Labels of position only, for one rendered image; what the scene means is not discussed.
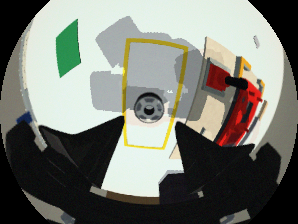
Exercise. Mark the yellow rectangular outline on table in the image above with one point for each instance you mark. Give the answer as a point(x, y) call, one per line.
point(125, 76)

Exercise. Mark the green flat rectangular pad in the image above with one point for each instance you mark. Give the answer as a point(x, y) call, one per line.
point(67, 49)

